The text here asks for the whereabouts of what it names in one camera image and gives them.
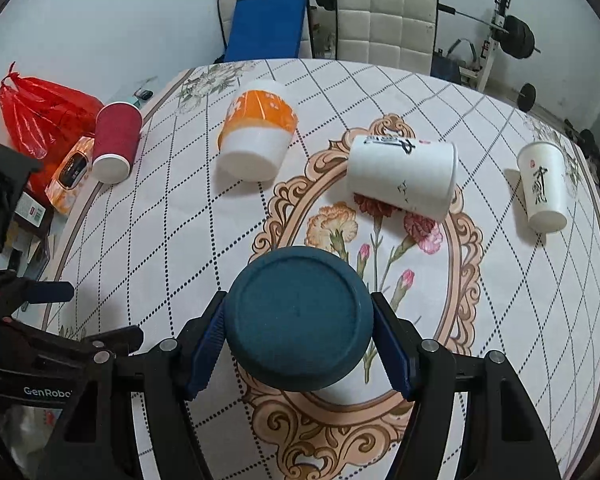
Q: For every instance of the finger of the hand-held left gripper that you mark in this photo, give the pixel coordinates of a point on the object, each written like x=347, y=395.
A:
x=122, y=339
x=50, y=292

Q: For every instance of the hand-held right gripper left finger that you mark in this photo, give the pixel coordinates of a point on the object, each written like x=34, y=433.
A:
x=206, y=357

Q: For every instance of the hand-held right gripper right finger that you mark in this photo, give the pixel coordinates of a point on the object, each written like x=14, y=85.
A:
x=396, y=357

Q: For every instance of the teal cup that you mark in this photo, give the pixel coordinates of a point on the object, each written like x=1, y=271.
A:
x=297, y=320

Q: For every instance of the dark red paper cup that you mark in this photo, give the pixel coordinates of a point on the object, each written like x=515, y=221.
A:
x=114, y=137

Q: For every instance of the large white calligraphy cup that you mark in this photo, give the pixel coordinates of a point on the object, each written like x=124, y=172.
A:
x=405, y=175

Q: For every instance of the small white calligraphy cup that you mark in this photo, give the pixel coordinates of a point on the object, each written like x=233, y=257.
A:
x=542, y=185

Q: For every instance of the orange and white cup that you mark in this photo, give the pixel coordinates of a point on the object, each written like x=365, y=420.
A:
x=257, y=132

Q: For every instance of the orange tissue pack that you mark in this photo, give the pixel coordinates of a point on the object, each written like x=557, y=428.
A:
x=70, y=172

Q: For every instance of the red plastic bag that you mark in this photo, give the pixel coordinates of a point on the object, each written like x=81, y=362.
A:
x=40, y=110

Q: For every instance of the small black device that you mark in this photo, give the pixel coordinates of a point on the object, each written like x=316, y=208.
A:
x=142, y=93

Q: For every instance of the small black weight plate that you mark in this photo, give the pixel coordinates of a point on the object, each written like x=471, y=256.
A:
x=527, y=96

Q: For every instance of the dark blue bag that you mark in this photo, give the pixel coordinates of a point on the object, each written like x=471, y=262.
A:
x=445, y=67

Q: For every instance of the white chair with blue cushion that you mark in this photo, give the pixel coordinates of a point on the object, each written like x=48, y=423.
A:
x=265, y=22

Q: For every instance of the white weight rack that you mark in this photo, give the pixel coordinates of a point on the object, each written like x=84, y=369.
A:
x=495, y=40

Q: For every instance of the white padded chair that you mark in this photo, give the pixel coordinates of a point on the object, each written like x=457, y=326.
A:
x=385, y=22

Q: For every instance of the barbell with black plates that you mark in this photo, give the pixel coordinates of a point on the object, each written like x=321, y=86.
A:
x=520, y=35

